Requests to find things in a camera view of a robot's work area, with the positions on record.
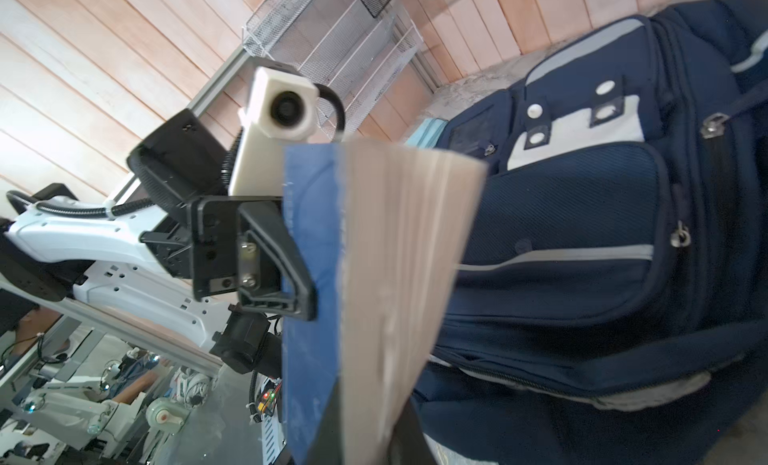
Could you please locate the navy blue student backpack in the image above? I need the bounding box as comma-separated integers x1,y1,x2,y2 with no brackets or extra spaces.
412,0,767,464

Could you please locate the light blue pencil case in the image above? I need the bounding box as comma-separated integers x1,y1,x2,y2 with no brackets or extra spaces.
405,117,447,149

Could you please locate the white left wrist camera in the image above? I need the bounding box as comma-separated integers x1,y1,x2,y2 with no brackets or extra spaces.
227,66,319,196

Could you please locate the blue book yellow label front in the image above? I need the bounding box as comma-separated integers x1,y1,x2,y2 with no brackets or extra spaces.
282,139,487,464

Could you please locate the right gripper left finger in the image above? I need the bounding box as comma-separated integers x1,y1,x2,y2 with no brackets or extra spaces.
305,380,342,465

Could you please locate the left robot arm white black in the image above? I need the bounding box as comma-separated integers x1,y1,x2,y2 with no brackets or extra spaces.
1,109,317,378

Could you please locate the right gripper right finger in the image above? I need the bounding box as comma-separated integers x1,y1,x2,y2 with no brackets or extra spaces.
386,400,437,465

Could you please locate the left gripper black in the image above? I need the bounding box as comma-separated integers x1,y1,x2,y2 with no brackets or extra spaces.
127,109,317,321

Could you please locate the white wire mesh shelf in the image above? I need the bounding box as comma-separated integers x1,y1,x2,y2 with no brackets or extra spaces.
241,0,423,134

